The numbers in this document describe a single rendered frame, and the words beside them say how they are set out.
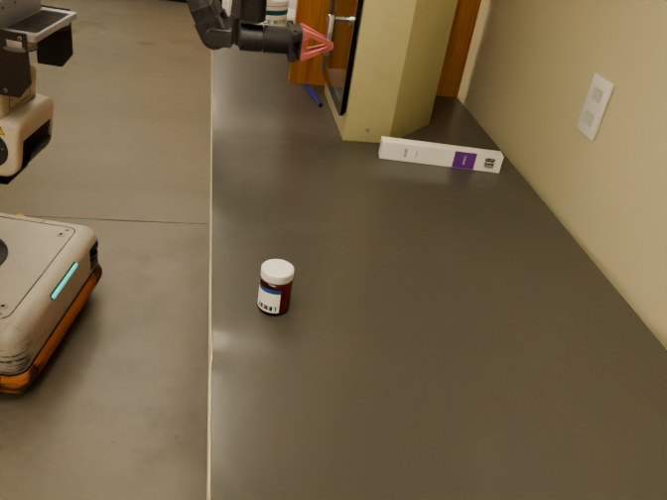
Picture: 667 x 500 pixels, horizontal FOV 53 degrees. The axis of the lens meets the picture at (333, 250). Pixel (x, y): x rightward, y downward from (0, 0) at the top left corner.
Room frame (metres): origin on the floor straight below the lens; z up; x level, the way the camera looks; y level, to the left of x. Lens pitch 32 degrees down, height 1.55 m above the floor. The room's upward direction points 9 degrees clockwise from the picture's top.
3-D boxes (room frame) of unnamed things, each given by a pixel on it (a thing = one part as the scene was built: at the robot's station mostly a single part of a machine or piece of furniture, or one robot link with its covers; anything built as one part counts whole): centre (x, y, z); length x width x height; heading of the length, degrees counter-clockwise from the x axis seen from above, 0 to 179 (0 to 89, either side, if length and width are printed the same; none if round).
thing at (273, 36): (1.46, 0.19, 1.14); 0.10 x 0.07 x 0.07; 14
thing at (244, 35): (1.45, 0.25, 1.15); 0.07 x 0.06 x 0.07; 104
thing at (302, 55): (1.48, 0.12, 1.14); 0.09 x 0.07 x 0.07; 104
